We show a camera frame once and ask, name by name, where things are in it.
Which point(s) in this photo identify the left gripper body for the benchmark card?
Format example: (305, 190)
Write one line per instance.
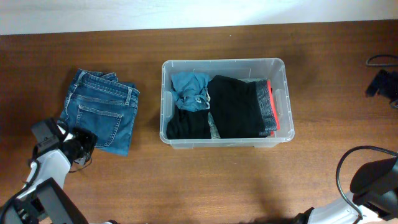
(81, 144)

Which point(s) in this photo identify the dark blue jeans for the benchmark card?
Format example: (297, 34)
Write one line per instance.
(100, 103)

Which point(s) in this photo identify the black garment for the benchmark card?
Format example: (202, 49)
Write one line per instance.
(188, 125)

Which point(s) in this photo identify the small blue garment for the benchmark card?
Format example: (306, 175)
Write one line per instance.
(190, 91)

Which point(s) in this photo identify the light blue jeans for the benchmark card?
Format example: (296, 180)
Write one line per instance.
(213, 129)

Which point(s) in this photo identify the black shorts with red waistband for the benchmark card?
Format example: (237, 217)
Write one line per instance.
(242, 109)

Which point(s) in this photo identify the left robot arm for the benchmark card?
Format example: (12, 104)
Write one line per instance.
(42, 197)

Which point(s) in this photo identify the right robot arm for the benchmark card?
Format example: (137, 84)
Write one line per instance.
(372, 195)

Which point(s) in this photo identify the clear plastic storage bin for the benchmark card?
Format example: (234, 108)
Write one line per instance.
(247, 70)

